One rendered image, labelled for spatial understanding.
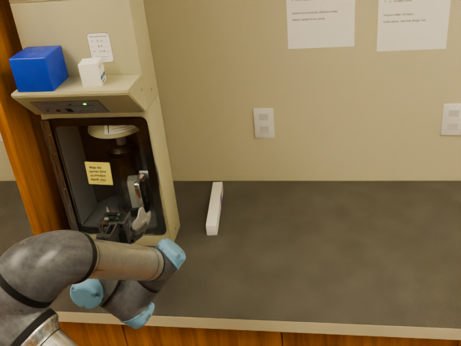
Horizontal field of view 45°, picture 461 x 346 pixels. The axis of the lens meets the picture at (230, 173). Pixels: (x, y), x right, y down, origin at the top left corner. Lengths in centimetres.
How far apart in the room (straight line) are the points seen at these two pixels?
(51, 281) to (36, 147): 84
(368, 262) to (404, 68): 64
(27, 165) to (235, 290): 69
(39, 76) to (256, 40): 73
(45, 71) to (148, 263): 57
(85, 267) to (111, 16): 71
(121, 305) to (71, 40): 69
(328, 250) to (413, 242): 25
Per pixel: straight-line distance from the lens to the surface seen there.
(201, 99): 199
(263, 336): 159
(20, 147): 170
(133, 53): 151
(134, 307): 135
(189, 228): 186
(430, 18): 188
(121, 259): 113
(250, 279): 163
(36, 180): 176
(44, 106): 159
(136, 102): 148
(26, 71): 152
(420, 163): 208
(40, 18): 158
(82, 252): 102
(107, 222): 146
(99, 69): 148
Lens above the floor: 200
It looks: 30 degrees down
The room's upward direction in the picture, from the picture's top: 6 degrees counter-clockwise
